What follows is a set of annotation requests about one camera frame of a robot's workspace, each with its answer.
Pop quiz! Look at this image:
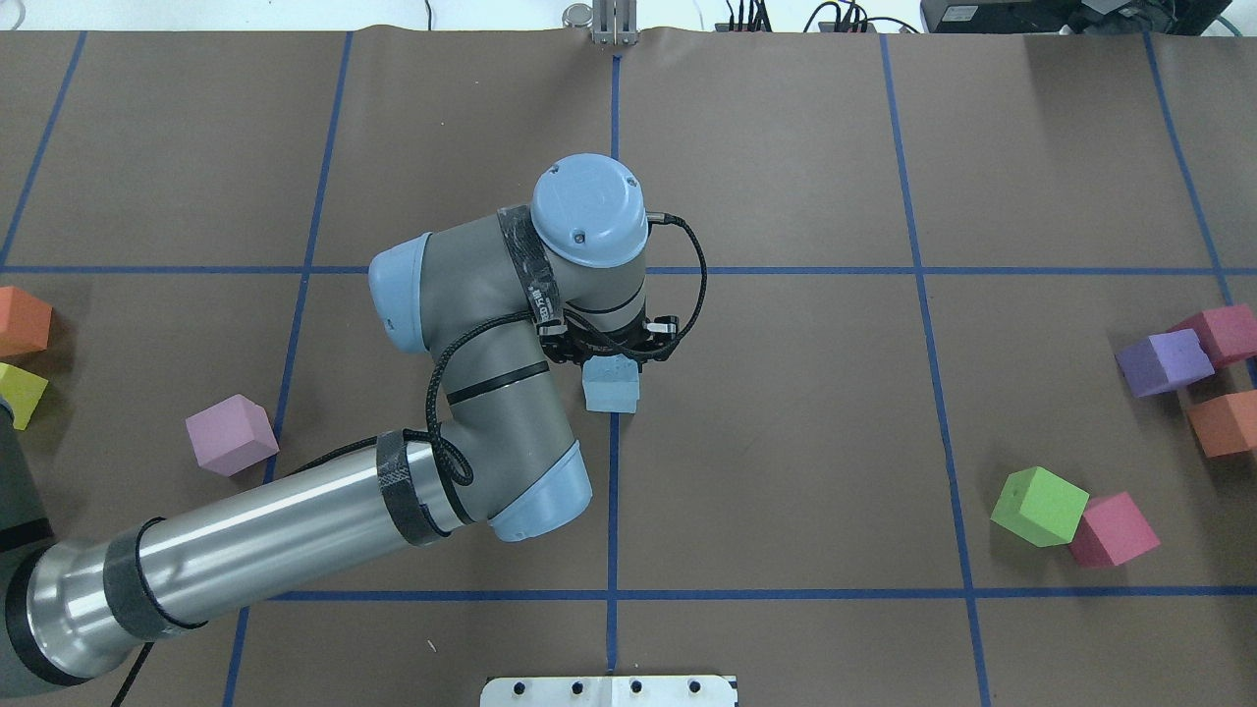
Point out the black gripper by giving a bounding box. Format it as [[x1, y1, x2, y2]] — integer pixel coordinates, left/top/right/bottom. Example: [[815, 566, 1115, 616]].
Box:
[[541, 312, 683, 366]]

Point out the light blue foam block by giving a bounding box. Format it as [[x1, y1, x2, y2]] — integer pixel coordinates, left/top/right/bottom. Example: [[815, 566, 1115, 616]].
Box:
[[579, 354, 641, 413]]

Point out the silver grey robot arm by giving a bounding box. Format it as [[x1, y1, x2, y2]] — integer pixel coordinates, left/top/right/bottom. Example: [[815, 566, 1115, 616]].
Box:
[[3, 153, 696, 699]]

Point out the green foam block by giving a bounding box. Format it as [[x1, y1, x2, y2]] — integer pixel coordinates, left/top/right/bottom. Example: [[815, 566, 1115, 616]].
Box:
[[991, 465, 1090, 548]]

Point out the light pink foam block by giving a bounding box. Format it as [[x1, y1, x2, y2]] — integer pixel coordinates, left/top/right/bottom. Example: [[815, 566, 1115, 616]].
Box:
[[185, 395, 279, 477]]

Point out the magenta foam block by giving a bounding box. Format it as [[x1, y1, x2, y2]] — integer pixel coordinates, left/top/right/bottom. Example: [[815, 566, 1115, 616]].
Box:
[[1166, 303, 1256, 370], [1068, 492, 1160, 569]]

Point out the orange foam block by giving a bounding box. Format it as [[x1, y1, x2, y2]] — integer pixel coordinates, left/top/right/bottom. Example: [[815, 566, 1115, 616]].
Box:
[[1188, 390, 1256, 460], [1, 286, 54, 357]]

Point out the yellow foam block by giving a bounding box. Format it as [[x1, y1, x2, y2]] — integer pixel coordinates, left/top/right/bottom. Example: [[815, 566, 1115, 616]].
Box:
[[1, 362, 49, 430]]

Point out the aluminium frame post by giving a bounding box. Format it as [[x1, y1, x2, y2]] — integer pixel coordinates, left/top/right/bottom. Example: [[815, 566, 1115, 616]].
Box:
[[561, 0, 640, 47]]

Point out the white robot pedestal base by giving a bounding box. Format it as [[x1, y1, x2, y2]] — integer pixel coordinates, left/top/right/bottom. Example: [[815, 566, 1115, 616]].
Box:
[[479, 676, 740, 706]]

